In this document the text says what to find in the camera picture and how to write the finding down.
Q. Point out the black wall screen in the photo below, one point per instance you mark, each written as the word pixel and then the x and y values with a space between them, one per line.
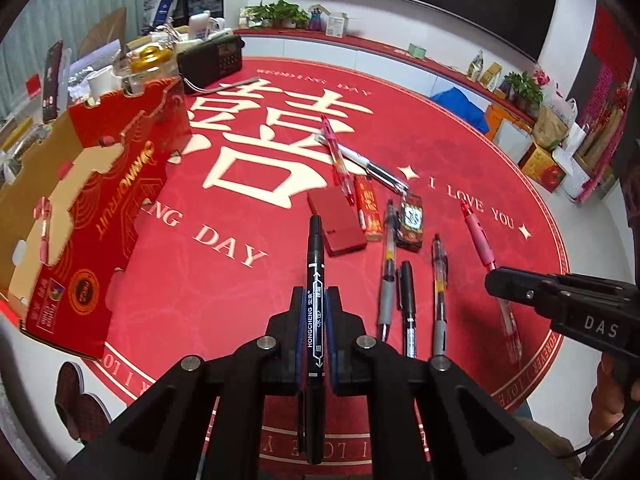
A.
pixel 425 0

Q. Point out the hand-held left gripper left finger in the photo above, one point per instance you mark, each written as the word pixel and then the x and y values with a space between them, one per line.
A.
pixel 300 340

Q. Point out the red gel pen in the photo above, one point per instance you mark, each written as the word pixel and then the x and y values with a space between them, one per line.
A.
pixel 334 152

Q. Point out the purple figurine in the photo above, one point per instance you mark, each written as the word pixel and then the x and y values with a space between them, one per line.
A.
pixel 316 19

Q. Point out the blue bag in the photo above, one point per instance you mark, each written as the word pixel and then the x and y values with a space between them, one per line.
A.
pixel 460 107

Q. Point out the green leafy plant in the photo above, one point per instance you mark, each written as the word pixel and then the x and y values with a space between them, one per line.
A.
pixel 275 12

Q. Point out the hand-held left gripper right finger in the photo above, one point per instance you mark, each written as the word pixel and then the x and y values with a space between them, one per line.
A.
pixel 331 340

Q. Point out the green small box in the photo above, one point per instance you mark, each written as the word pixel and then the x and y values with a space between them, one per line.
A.
pixel 416 50

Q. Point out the dark printed small box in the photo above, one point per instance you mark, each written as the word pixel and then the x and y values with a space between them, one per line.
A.
pixel 410 225

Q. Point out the dark red patterned slipper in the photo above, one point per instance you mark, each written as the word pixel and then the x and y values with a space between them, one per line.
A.
pixel 67 395
pixel 95 417

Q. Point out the yellow snack packet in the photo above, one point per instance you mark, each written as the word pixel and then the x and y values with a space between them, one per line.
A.
pixel 491 76

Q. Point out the white plastic bag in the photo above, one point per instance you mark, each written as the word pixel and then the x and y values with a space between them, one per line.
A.
pixel 562 105

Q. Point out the black radio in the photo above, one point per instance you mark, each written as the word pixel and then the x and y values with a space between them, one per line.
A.
pixel 210 60

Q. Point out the pink pen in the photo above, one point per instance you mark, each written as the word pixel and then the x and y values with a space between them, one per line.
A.
pixel 480 240
pixel 44 245

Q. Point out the white cup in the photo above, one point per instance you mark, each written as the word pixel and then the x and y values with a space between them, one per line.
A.
pixel 102 82

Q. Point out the brown paper bag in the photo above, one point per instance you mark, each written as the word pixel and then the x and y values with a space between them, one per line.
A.
pixel 550 127

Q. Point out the clear gel pen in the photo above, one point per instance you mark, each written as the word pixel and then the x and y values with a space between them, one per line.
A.
pixel 440 300

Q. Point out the grey grip gel pen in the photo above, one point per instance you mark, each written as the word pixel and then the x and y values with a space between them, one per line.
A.
pixel 387 260

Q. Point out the white small box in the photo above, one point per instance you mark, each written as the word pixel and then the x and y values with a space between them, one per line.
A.
pixel 336 25

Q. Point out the red cardboard box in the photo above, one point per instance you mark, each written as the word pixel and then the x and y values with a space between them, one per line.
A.
pixel 100 240

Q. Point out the black and silver pen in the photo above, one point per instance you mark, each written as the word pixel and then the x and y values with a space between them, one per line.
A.
pixel 380 174

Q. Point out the red case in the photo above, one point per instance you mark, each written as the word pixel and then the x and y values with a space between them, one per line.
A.
pixel 337 225

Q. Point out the orange box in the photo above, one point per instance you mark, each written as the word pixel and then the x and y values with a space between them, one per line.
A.
pixel 500 122

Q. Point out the round red printed mat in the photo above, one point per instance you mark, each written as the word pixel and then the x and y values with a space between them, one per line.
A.
pixel 225 300

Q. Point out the potted plant with pink flowers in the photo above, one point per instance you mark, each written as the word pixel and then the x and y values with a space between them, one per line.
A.
pixel 525 87

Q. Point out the black marker pen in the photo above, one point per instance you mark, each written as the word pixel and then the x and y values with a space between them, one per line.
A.
pixel 316 270

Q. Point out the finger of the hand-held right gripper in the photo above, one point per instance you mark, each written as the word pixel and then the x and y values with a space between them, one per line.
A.
pixel 520 282

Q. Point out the red and gold gift box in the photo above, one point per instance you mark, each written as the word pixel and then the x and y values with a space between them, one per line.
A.
pixel 542 167

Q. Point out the slim black pen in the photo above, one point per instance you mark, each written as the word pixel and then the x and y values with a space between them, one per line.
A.
pixel 407 295

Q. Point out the red lighter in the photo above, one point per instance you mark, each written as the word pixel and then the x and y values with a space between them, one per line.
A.
pixel 368 210

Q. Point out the person's right hand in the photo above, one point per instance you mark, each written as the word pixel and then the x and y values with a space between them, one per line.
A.
pixel 607 400

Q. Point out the red wall decoration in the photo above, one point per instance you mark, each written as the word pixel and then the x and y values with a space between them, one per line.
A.
pixel 612 40

